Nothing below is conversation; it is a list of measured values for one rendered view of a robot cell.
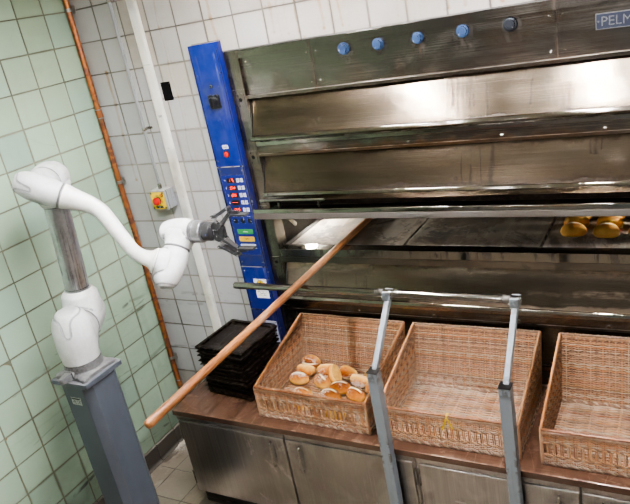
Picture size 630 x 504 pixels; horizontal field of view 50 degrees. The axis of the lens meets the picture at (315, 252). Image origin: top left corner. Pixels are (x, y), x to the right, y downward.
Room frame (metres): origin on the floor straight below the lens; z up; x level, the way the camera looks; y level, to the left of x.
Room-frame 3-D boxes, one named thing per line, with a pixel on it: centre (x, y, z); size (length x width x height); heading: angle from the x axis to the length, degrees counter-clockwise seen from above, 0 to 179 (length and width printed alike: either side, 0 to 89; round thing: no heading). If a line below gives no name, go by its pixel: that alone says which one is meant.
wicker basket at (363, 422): (2.62, 0.03, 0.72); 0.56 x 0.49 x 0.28; 57
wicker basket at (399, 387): (2.31, -0.47, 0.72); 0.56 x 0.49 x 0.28; 59
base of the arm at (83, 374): (2.50, 1.04, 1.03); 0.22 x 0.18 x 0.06; 147
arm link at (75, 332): (2.53, 1.03, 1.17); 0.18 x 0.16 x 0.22; 2
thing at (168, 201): (3.30, 0.69, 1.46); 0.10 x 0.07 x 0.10; 58
